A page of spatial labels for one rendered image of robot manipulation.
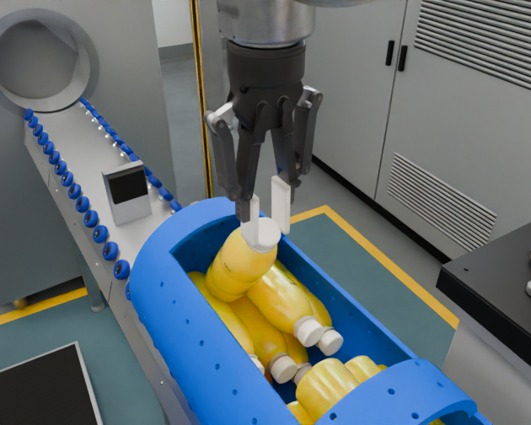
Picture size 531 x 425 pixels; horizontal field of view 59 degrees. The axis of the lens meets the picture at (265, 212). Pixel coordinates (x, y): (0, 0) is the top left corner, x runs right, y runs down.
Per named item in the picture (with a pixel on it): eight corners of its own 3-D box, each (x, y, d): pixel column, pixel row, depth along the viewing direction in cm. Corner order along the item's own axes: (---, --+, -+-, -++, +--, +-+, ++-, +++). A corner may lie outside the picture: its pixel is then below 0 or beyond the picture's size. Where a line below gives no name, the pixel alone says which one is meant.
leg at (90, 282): (102, 301, 227) (71, 191, 190) (106, 309, 223) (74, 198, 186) (90, 306, 224) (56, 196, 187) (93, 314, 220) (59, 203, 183)
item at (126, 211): (148, 209, 128) (140, 159, 119) (154, 217, 126) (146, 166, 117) (113, 222, 124) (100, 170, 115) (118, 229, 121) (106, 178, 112)
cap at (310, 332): (306, 338, 73) (313, 346, 71) (290, 337, 70) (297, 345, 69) (319, 318, 72) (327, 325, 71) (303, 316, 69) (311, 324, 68)
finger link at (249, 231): (260, 197, 52) (254, 199, 52) (259, 246, 56) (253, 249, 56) (245, 185, 54) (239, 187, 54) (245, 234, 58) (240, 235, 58)
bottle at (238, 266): (231, 251, 77) (265, 202, 62) (256, 287, 76) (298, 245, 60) (195, 274, 74) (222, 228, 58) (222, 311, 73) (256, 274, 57)
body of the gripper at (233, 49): (280, 20, 49) (278, 105, 54) (206, 33, 45) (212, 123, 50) (327, 38, 44) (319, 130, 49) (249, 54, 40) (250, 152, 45)
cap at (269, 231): (263, 217, 61) (267, 212, 59) (281, 242, 60) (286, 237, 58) (239, 233, 59) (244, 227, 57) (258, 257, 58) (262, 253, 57)
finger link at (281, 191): (270, 176, 56) (276, 174, 56) (270, 223, 60) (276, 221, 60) (286, 188, 54) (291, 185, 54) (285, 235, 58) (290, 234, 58)
